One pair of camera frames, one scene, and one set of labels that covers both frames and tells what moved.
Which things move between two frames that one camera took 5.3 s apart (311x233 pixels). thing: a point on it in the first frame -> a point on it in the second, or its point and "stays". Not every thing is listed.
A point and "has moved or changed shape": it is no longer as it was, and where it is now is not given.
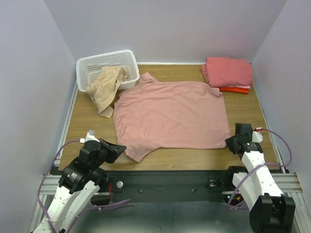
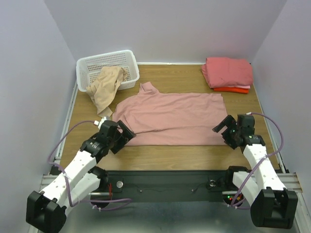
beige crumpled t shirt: [102, 91] stays
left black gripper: [112, 150] -> [122, 137]
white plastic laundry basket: [88, 69] stays
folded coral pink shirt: [226, 72] stays
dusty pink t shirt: [185, 114] has moved or changed shape
